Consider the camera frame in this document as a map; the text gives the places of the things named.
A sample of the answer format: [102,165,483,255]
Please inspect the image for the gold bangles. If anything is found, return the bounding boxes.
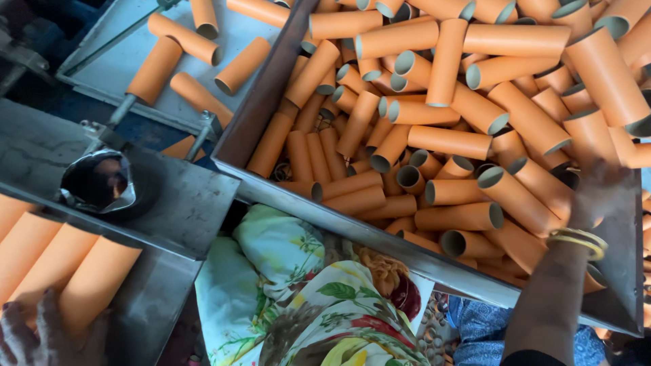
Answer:
[547,227,609,261]

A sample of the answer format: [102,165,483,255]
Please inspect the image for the blue patterned cloth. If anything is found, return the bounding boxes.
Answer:
[448,296,609,366]

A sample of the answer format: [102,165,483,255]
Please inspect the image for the orange cardboard tube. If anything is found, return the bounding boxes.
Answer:
[169,71,235,129]
[147,12,225,67]
[214,36,272,97]
[161,134,207,163]
[0,193,37,241]
[125,35,183,107]
[7,223,101,312]
[57,235,143,352]
[189,0,220,41]
[0,210,65,302]
[226,0,291,29]

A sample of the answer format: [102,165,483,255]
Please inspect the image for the flat metal tray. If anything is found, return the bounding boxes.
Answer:
[56,0,288,139]

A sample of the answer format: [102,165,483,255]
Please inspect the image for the metal spindle rod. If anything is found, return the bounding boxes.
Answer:
[184,124,212,163]
[106,94,138,129]

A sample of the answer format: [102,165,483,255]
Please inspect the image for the person's right hand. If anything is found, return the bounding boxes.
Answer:
[566,159,632,239]

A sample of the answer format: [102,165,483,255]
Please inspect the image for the floral patterned garment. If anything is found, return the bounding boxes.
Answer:
[195,203,436,366]

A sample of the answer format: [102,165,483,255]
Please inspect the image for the dark machine frame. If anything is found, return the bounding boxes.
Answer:
[0,0,110,102]

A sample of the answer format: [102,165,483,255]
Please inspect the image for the grey metal machine plate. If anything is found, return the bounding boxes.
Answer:
[0,98,241,261]

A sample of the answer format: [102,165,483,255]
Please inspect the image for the large metal bin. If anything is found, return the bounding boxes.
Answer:
[211,0,645,337]

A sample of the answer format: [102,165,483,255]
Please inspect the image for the metal feed chute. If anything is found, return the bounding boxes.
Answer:
[108,244,205,366]

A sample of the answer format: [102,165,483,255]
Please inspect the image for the shiny metal funnel ring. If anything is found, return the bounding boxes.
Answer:
[59,148,137,215]

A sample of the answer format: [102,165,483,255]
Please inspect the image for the person's left hand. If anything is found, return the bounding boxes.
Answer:
[0,289,111,366]

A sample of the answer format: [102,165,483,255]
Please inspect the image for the heap of orange tubes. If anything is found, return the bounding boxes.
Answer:
[246,0,651,296]

